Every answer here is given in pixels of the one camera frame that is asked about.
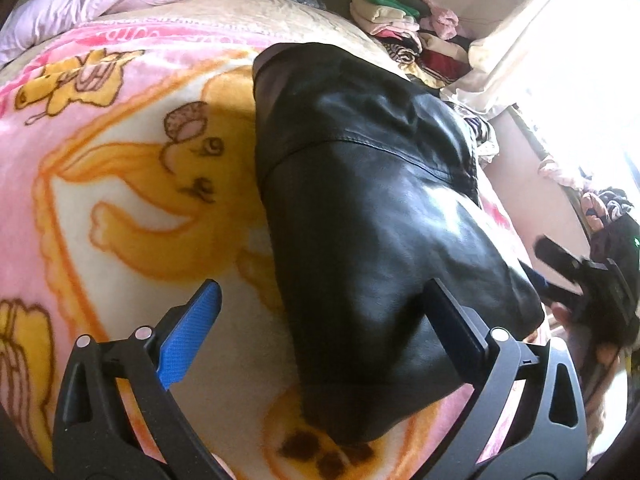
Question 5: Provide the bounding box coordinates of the cream curtain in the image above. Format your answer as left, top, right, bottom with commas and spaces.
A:
440, 0, 640, 117

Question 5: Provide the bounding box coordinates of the pile of folded clothes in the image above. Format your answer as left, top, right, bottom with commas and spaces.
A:
349, 0, 482, 88

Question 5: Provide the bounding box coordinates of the black leather jacket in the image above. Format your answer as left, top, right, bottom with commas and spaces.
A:
252, 42, 547, 446

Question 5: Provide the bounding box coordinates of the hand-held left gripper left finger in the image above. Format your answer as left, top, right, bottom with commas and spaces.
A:
51, 279, 232, 480

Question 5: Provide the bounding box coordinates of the pink cartoon printed blanket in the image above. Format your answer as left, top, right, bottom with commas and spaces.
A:
0, 20, 556, 480

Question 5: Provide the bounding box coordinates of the cream bedspread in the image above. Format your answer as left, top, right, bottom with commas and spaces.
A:
0, 0, 401, 86

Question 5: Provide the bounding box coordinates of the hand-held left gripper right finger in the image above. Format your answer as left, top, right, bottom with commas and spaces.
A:
422, 277, 588, 480

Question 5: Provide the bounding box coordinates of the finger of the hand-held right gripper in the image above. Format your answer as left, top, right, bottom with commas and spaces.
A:
534, 235, 593, 283

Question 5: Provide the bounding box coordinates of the clutter of clothes on sill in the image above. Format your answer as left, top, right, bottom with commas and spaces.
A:
537, 157, 636, 233

